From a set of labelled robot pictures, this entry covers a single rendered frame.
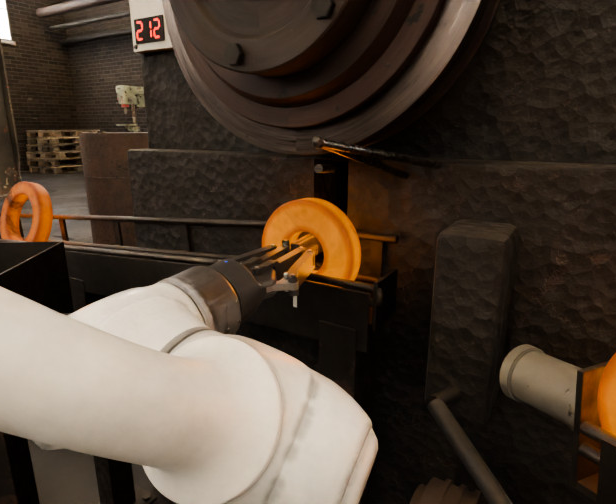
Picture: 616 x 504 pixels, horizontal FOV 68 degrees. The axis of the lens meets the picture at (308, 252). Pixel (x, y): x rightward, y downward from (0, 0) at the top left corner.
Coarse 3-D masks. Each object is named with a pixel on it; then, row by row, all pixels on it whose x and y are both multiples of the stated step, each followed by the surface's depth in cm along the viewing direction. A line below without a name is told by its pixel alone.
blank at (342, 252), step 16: (288, 208) 66; (304, 208) 64; (320, 208) 63; (336, 208) 64; (272, 224) 68; (288, 224) 66; (304, 224) 65; (320, 224) 64; (336, 224) 62; (352, 224) 64; (272, 240) 69; (320, 240) 64; (336, 240) 63; (352, 240) 62; (336, 256) 63; (352, 256) 62; (320, 272) 65; (336, 272) 64; (352, 272) 63
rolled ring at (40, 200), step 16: (16, 192) 113; (32, 192) 109; (16, 208) 116; (32, 208) 109; (48, 208) 109; (0, 224) 116; (16, 224) 117; (32, 224) 108; (48, 224) 109; (32, 240) 108
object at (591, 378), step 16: (592, 368) 38; (576, 384) 38; (592, 384) 38; (576, 400) 38; (592, 400) 39; (576, 416) 39; (592, 416) 39; (576, 432) 39; (576, 448) 39; (576, 464) 39; (592, 464) 40; (576, 480) 39
